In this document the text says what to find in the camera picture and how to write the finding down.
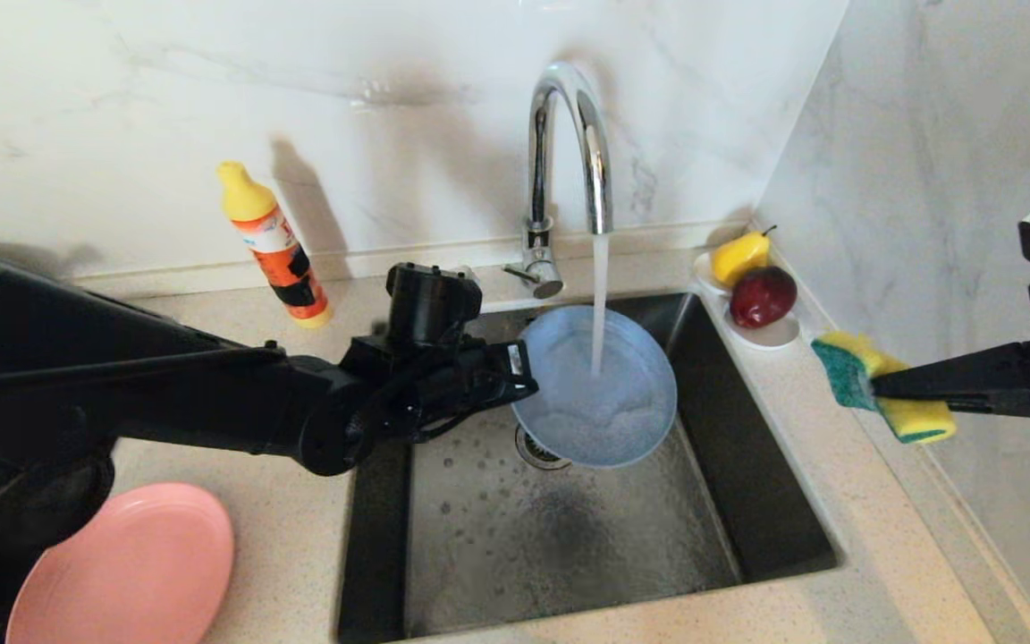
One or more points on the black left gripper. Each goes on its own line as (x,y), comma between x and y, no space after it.
(430,304)

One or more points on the yellow green sponge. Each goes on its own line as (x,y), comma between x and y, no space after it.
(926,420)

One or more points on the blue grey plate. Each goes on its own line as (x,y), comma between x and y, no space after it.
(569,429)

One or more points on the chrome gooseneck faucet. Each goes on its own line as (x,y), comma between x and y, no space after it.
(540,179)

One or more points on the orange dish soap bottle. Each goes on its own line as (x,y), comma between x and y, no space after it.
(278,255)

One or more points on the pink plate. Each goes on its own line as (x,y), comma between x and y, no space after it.
(122,572)

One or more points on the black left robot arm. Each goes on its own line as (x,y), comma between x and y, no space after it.
(77,358)

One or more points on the metal sink drain strainer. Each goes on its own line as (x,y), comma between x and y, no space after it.
(537,456)

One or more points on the stainless steel sink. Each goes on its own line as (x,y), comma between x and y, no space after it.
(569,555)

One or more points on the white fruit dish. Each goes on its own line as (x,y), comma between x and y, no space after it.
(772,337)

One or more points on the red apple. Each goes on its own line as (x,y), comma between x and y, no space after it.
(761,297)

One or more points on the yellow pear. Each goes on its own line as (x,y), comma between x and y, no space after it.
(738,258)

